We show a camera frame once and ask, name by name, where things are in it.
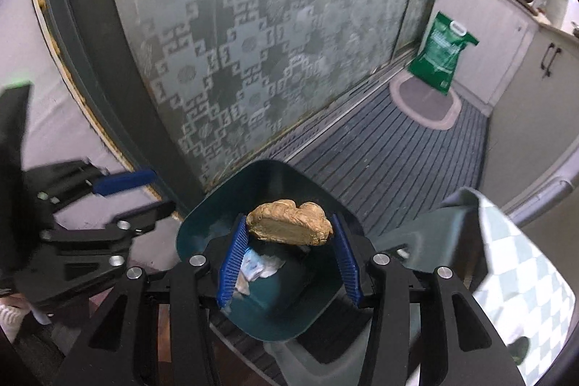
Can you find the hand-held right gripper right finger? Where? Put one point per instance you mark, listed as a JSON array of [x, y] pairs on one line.
[[347, 266]]

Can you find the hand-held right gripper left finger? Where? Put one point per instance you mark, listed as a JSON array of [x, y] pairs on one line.
[[233, 266]]

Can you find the white kitchen cabinet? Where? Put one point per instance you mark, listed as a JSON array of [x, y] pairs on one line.
[[497, 38]]

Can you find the green white checkered tablecloth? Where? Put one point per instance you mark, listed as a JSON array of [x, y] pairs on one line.
[[520, 277]]

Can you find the blue white tissue packet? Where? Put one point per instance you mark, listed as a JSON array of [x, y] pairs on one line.
[[260, 269]]

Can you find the dark blue trash bin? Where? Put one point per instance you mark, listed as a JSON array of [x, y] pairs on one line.
[[271, 182]]

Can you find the oval grey floor mat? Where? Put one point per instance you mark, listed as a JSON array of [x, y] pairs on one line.
[[425, 111]]

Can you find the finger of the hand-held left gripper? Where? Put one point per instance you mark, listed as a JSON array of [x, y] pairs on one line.
[[135, 219], [124, 181]]

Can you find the green rice bag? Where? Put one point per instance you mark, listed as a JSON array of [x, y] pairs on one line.
[[441, 51]]

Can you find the patterned frosted sliding door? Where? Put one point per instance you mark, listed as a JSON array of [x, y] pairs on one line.
[[271, 28]]

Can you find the brown bread piece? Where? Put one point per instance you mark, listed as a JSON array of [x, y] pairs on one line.
[[289, 225]]

